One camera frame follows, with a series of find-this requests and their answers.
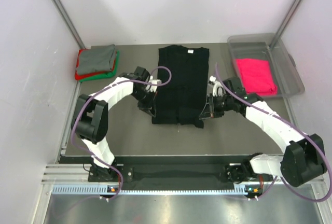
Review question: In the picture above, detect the folded green t shirt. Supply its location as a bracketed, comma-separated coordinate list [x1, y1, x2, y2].
[79, 50, 121, 83]

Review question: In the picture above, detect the left aluminium frame post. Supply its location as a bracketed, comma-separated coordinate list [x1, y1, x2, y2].
[51, 0, 86, 49]

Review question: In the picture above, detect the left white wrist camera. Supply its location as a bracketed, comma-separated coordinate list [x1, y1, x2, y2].
[145, 76, 161, 93]

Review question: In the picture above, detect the aluminium rail frame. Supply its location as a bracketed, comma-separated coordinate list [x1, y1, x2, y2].
[32, 164, 331, 223]

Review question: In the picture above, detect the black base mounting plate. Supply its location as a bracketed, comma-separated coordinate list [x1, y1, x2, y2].
[88, 155, 260, 190]

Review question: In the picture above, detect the aluminium frame post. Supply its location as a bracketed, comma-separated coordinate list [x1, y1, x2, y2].
[51, 0, 86, 49]
[269, 0, 303, 50]

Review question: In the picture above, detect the right aluminium frame post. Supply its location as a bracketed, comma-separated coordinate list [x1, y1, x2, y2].
[269, 0, 303, 50]

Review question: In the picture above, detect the pink t shirt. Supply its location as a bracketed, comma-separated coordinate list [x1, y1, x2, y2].
[236, 58, 278, 96]

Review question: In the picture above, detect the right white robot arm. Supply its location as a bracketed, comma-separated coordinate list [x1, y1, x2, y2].
[199, 76, 327, 187]

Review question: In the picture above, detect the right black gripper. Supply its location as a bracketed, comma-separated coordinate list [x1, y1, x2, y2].
[200, 93, 234, 119]

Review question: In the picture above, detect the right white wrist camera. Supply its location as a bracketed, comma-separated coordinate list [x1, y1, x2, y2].
[208, 76, 225, 97]

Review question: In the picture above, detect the black t shirt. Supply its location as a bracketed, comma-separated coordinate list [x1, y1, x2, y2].
[151, 45, 210, 129]

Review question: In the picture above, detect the purple cable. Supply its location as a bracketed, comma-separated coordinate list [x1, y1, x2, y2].
[214, 62, 332, 203]
[70, 65, 173, 199]

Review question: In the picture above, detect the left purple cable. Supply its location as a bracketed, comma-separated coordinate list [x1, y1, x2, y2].
[70, 65, 173, 199]

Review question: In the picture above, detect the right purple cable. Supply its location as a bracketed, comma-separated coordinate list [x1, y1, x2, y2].
[214, 62, 332, 203]

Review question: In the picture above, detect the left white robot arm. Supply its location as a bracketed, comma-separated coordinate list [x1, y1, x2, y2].
[71, 67, 161, 181]

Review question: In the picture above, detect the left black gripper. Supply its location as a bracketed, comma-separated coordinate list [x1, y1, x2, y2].
[131, 88, 157, 117]

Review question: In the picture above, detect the slotted cable duct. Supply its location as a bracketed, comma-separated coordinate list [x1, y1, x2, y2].
[52, 185, 260, 196]

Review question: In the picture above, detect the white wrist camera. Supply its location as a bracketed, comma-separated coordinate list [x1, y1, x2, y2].
[208, 76, 225, 97]
[145, 76, 161, 93]

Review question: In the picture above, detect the clear plastic bin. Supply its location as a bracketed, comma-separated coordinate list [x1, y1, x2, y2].
[228, 33, 305, 98]

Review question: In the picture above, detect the folded red t shirt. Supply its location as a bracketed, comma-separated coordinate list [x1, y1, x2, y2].
[74, 49, 117, 81]

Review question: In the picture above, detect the folded grey t shirt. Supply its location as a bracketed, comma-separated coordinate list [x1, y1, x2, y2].
[76, 44, 116, 75]

